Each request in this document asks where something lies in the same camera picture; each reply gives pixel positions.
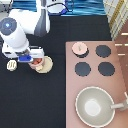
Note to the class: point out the pink pot lid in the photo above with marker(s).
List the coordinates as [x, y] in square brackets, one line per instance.
[76, 44]

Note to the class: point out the black burner front left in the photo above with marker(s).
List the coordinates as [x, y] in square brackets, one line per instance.
[82, 69]

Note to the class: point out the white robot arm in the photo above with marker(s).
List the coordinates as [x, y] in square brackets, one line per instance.
[19, 23]

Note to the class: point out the beige round plate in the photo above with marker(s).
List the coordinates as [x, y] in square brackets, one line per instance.
[46, 66]

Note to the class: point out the pink cooking pot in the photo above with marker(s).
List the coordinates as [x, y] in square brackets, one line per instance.
[36, 63]

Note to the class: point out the pink stove top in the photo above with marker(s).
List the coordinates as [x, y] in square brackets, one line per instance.
[114, 84]

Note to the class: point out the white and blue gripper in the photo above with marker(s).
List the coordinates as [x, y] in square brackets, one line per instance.
[32, 53]

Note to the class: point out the black burner back right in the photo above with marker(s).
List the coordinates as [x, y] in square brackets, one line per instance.
[103, 51]

